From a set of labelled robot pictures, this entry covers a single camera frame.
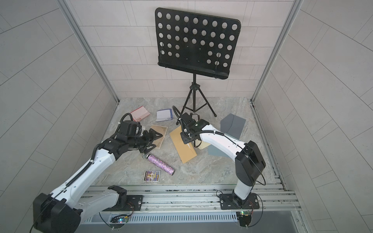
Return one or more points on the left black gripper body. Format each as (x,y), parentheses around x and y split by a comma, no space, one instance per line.
(136,142)

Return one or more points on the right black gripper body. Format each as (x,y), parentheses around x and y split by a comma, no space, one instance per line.
(187,136)

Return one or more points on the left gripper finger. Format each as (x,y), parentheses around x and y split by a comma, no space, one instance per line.
(147,149)
(154,135)

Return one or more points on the cream letter paper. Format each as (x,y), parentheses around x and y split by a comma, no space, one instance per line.
(160,130)

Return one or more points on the cream envelope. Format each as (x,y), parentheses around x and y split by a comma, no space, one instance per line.
(203,145)

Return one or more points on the pink red-bordered letter paper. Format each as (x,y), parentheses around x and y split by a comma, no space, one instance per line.
(140,114)

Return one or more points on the tan brown envelope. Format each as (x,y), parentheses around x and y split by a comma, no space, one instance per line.
(186,151)

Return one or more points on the blue-grey envelope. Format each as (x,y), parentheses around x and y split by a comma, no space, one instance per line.
(222,152)

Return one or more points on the dark grey envelope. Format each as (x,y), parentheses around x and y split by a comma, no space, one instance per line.
(232,125)

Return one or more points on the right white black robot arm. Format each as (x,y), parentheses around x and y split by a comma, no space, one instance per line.
(249,162)

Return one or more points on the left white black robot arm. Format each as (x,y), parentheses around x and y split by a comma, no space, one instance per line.
(62,212)

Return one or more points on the purple glitter microphone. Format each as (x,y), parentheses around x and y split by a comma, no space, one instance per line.
(160,164)

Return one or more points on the small colourful card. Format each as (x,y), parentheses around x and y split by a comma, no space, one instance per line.
(151,176)

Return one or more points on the left small circuit board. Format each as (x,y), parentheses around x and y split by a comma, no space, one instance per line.
(120,219)

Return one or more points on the small circuit board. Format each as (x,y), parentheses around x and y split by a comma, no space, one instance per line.
(120,219)
(244,218)

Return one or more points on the black perforated music stand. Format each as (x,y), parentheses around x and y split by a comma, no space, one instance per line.
(196,43)

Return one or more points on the right small circuit board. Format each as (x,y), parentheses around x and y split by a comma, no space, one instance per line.
(244,218)

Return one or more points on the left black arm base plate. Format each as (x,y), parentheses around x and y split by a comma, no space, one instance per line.
(132,203)

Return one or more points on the aluminium mounting rail frame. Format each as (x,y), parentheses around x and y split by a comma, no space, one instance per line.
(193,203)

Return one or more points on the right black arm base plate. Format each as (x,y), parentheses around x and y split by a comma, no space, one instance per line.
(233,202)

